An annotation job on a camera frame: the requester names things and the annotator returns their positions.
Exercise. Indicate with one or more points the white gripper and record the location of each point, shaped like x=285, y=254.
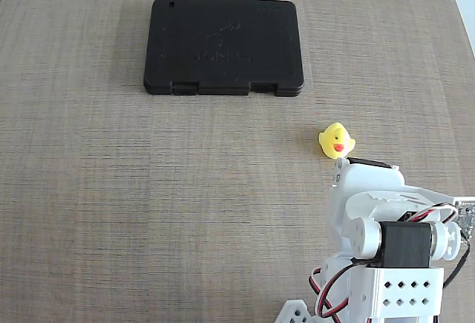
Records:
x=371, y=162

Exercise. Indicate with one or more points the white perforated base plate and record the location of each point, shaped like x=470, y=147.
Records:
x=295, y=312

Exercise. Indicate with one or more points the black plastic case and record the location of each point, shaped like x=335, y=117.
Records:
x=222, y=44

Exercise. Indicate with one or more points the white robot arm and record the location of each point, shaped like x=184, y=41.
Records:
x=401, y=289

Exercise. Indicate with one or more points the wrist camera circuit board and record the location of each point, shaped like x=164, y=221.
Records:
x=465, y=215

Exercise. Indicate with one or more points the yellow rubber duck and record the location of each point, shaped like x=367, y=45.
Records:
x=334, y=141

